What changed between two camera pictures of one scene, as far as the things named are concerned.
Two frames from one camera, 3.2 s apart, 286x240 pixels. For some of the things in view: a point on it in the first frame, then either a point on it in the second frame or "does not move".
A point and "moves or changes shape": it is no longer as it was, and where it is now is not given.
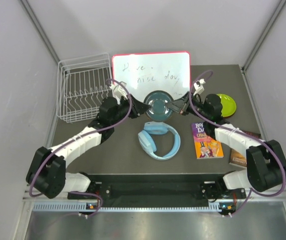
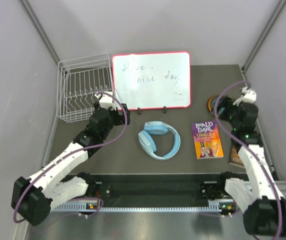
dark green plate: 159,112 moves or changes shape
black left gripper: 137,107 → 120,119
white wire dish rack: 82,83 does not move
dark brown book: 238,157 does not move
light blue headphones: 148,143 does not move
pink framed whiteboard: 142,73 does not move
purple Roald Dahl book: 205,147 does not move
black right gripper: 177,105 → 227,103
